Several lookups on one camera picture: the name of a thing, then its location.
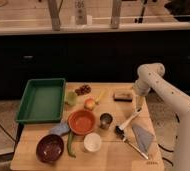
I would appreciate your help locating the dark purple bowl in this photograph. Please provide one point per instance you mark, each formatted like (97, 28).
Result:
(50, 148)

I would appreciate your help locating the red yellow apple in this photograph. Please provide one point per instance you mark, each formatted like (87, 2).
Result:
(90, 104)

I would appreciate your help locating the green toy vegetable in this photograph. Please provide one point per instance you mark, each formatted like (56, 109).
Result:
(71, 98)

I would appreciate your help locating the brown grape bunch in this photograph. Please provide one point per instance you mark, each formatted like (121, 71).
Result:
(84, 89)

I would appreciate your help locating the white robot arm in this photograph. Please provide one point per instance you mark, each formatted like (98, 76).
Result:
(150, 76)

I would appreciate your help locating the metal spoon black head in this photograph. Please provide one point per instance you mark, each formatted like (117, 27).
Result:
(125, 139)

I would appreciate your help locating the green chili pepper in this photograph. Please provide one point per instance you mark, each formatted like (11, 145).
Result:
(69, 144)

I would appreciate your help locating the blue grey folded cloth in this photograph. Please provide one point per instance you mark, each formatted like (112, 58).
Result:
(143, 137)

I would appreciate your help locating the small metal cup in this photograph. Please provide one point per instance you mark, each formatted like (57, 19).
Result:
(105, 121)

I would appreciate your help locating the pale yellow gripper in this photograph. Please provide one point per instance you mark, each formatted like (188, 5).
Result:
(139, 103)

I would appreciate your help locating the white paper cup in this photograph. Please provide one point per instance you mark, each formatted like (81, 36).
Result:
(92, 142)

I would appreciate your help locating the yellow banana toy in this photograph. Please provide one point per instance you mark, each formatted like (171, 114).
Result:
(100, 96)

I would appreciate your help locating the green plastic tray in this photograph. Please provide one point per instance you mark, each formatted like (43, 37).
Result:
(42, 101)

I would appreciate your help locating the brown block eraser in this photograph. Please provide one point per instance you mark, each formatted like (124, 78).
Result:
(123, 96)

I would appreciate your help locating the orange bowl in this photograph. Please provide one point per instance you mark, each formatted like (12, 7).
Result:
(81, 122)

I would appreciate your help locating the blue cloth piece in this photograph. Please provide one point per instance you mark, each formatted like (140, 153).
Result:
(60, 129)

